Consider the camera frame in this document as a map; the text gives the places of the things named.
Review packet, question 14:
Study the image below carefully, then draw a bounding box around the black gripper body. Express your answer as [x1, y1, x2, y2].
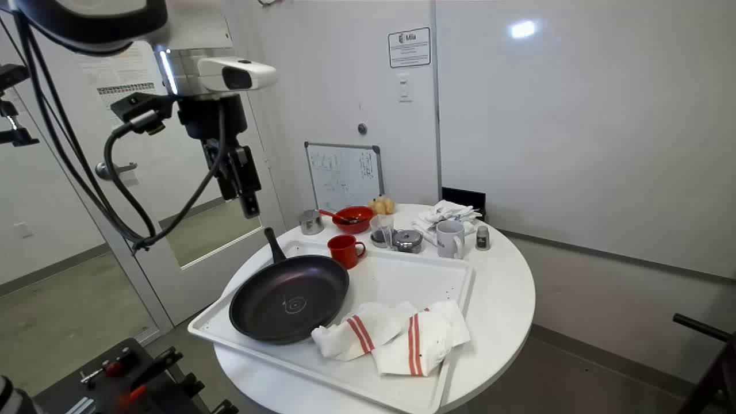
[178, 91, 250, 167]

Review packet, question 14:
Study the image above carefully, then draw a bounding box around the red striped white cloth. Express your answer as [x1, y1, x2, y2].
[309, 297, 473, 380]

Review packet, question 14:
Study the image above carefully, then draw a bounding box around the black frying pan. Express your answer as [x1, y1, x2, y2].
[227, 225, 353, 345]

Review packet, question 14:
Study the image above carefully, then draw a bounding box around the small metal cup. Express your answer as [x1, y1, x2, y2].
[297, 207, 327, 236]

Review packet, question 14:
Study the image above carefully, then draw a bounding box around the small framed whiteboard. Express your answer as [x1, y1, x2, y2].
[302, 141, 386, 213]

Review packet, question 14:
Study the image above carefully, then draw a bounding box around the red bowl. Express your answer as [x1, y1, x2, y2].
[319, 204, 378, 236]

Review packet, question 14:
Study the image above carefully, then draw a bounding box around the red mug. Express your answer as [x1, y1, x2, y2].
[327, 232, 367, 272]

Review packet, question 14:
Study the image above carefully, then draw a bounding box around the glass with yellow contents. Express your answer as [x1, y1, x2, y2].
[371, 192, 399, 235]

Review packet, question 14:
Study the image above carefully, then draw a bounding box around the round metal tin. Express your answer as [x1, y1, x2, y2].
[392, 228, 426, 255]

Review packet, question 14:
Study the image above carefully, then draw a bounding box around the white plastic tray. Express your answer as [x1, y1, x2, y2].
[186, 236, 478, 414]

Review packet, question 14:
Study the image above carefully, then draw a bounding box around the white mug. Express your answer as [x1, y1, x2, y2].
[426, 218, 478, 260]

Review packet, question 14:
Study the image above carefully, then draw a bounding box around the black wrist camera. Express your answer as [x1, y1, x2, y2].
[109, 90, 178, 138]

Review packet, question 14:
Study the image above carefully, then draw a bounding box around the metal door handle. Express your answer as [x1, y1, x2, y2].
[95, 159, 141, 184]

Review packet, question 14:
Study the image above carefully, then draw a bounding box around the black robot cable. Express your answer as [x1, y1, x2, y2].
[11, 13, 232, 252]

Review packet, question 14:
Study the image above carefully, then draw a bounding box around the black camera stand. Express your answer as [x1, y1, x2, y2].
[0, 61, 42, 150]

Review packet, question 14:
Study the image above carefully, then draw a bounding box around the white wall sign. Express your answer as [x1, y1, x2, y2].
[386, 26, 435, 71]

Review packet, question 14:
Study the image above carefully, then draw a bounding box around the black wall box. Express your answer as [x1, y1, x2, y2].
[440, 186, 488, 221]

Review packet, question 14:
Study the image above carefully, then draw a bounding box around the black chair frame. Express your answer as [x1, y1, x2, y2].
[672, 310, 736, 414]

